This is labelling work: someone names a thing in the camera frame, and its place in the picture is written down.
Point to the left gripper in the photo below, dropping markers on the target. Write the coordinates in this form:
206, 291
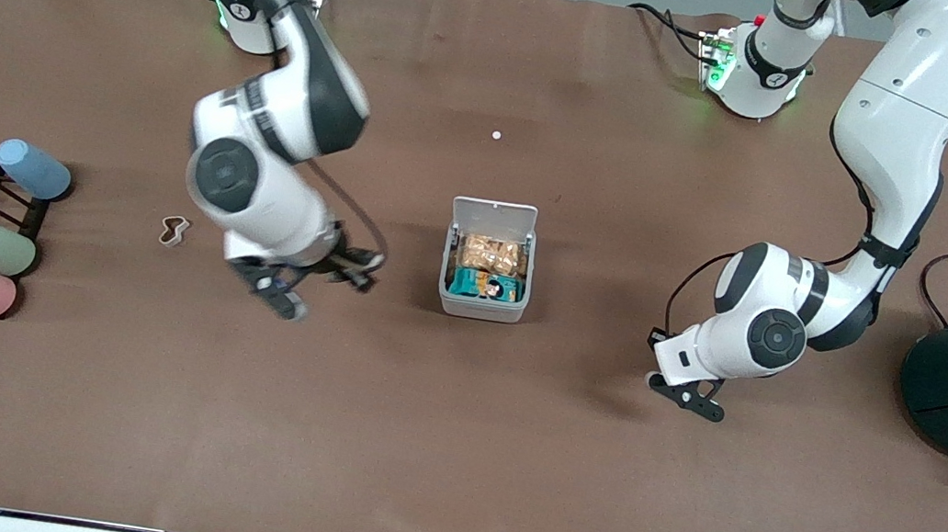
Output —
651, 340

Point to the teal snack packet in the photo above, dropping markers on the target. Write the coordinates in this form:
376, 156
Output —
485, 284

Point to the brown paper table cover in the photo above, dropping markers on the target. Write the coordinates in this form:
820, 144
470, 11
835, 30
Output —
450, 439

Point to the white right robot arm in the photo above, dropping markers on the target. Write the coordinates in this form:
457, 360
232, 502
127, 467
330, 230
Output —
272, 117

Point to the white looped band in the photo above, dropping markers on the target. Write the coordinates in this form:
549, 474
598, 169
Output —
166, 234

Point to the blue cylindrical cup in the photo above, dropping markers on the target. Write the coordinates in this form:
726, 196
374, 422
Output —
33, 169

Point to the orange snack packet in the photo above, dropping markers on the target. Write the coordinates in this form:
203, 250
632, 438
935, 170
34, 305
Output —
489, 254

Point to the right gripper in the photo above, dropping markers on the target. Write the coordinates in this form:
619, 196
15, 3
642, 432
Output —
345, 260

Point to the white square trash bin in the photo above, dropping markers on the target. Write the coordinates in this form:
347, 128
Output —
482, 309

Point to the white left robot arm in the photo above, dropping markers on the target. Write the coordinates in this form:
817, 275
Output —
894, 112

